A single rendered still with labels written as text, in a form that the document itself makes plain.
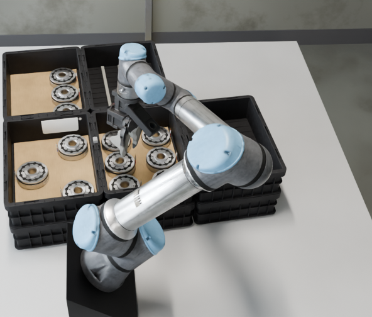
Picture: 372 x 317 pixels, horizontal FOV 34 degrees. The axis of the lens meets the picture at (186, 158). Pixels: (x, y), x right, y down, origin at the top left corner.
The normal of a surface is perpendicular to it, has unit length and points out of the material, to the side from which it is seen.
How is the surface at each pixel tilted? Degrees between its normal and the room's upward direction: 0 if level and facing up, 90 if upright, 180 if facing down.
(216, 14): 90
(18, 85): 0
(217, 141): 43
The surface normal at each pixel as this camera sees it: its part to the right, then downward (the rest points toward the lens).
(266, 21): 0.11, 0.71
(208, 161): -0.54, -0.35
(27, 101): 0.05, -0.70
